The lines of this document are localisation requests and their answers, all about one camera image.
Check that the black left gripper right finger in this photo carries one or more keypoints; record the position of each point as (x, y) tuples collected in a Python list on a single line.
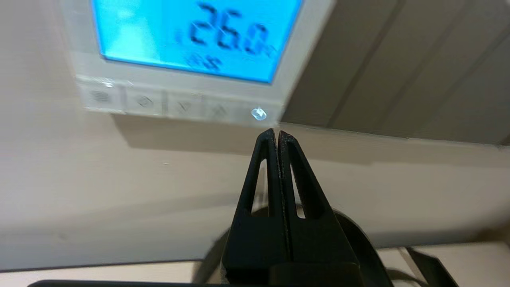
[(314, 239)]

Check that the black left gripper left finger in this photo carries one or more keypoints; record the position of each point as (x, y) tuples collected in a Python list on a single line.
[(259, 239)]

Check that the white wall thermostat panel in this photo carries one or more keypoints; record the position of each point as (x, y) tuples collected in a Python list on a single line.
[(179, 40)]

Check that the white cabinet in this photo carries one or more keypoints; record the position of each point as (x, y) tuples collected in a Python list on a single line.
[(99, 275)]

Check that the grey triple rocker wall switch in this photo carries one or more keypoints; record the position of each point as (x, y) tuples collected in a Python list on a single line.
[(398, 67)]

